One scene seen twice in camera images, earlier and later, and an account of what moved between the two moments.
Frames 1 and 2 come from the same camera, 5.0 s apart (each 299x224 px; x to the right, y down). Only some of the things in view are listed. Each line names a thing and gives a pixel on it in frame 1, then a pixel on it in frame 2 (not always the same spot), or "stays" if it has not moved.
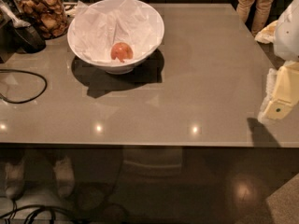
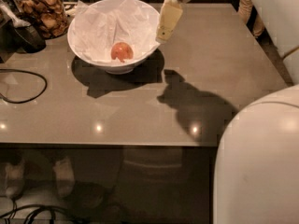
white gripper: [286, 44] to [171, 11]
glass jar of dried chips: [43, 7] stays
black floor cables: [40, 209] stays
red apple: [121, 50] stays
